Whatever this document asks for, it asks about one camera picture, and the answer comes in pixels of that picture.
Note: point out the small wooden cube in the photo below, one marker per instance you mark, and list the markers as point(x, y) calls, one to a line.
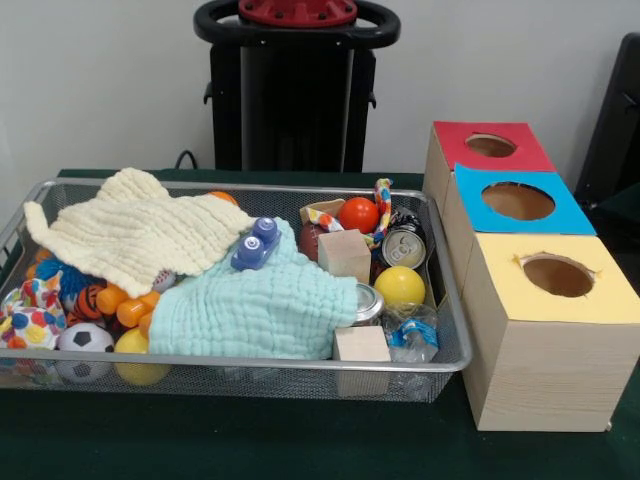
point(360, 343)

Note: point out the black soda can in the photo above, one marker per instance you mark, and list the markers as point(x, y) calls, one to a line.
point(403, 247)

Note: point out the large wooden cube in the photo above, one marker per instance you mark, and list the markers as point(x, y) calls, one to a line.
point(345, 255)

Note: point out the pale yellow muslin cloth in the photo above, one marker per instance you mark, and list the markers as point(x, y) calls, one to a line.
point(140, 235)

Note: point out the clear mesh bin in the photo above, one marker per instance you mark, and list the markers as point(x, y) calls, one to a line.
point(60, 195)

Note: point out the wooden box with three holes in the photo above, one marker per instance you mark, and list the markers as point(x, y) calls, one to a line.
point(545, 350)

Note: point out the mint green muslin cloth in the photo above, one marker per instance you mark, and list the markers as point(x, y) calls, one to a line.
point(260, 310)

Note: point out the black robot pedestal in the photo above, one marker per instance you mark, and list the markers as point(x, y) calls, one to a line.
point(290, 100)

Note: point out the black chair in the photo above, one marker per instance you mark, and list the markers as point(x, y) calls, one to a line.
point(615, 120)

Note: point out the yellow smiley ball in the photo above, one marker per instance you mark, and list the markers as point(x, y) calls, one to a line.
point(400, 287)

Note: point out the blue toy car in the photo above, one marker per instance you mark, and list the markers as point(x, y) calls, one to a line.
point(255, 248)

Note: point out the red ball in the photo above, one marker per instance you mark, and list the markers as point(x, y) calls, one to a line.
point(358, 214)

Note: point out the black and white soccer ball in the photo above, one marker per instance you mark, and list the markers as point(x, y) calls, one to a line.
point(85, 340)

